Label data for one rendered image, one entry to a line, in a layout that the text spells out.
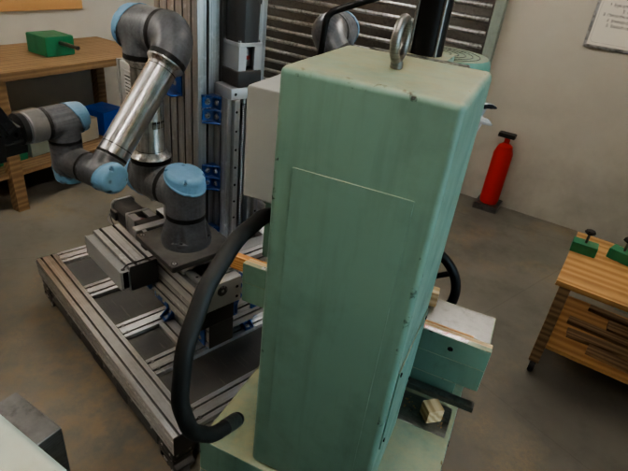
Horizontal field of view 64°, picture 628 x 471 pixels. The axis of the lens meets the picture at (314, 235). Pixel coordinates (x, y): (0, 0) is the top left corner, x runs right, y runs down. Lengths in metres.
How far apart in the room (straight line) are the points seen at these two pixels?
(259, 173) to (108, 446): 1.56
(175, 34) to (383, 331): 0.92
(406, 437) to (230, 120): 1.02
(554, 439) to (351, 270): 1.86
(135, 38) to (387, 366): 1.04
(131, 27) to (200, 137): 0.40
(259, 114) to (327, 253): 0.20
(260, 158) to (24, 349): 1.99
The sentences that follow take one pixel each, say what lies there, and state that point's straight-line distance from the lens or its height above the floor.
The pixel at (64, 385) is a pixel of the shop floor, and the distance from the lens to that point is 2.35.
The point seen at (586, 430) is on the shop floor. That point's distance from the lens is 2.56.
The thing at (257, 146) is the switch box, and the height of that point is 1.40.
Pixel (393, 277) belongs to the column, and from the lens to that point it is 0.65.
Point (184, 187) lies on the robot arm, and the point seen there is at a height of 1.02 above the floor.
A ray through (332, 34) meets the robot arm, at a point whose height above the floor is 1.41.
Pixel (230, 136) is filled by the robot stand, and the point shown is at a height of 1.10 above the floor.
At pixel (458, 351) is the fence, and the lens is 1.15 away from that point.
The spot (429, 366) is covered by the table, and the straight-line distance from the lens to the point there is 1.19.
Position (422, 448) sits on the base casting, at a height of 0.80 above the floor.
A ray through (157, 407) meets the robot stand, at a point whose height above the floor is 0.21.
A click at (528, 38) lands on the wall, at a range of 4.01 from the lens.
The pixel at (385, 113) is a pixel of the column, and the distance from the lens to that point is 0.58.
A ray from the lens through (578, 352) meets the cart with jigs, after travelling 2.63.
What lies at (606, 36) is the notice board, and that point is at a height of 1.33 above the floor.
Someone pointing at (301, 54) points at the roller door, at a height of 0.79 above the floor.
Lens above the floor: 1.65
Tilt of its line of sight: 30 degrees down
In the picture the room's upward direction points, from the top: 7 degrees clockwise
